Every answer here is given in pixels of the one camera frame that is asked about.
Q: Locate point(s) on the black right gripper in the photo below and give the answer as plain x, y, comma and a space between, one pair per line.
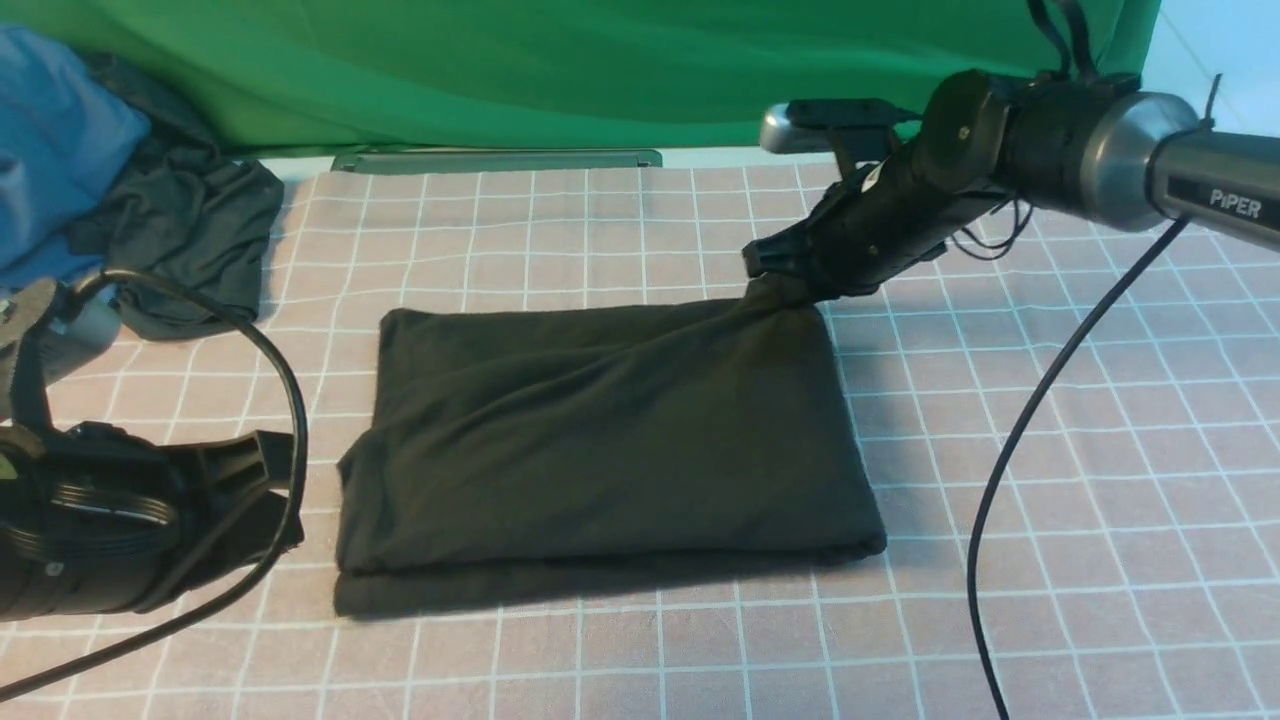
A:
874, 225

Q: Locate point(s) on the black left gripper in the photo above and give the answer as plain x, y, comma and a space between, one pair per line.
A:
97, 521

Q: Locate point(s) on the dark gray long-sleeve shirt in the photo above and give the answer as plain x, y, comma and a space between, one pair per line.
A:
525, 457

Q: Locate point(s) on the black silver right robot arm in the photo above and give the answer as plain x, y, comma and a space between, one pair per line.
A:
1102, 150

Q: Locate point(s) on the dark gray crumpled garment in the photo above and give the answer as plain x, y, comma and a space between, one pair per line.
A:
181, 209

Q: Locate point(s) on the blue garment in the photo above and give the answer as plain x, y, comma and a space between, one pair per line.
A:
64, 140

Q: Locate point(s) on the pink checkered tablecloth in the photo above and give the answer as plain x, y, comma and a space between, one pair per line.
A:
1129, 564

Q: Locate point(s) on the green backdrop cloth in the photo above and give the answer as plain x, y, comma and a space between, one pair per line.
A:
299, 76

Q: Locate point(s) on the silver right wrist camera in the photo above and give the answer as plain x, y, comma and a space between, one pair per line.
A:
854, 130

